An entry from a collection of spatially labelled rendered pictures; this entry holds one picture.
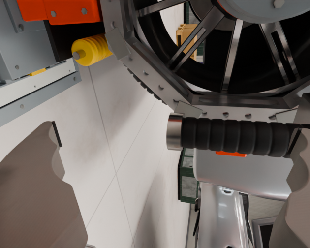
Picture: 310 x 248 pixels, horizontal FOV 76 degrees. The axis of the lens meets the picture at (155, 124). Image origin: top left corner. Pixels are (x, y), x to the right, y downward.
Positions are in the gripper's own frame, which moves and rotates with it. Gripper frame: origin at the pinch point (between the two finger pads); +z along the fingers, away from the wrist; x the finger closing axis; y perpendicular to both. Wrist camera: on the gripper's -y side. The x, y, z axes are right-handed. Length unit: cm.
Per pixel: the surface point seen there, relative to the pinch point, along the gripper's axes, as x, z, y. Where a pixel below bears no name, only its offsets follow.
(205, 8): 14, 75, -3
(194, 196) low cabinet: 117, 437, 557
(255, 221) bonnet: 166, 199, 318
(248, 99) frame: 18.2, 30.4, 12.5
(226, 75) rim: 14.8, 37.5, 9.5
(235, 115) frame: 14.9, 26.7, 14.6
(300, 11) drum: 12.8, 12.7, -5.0
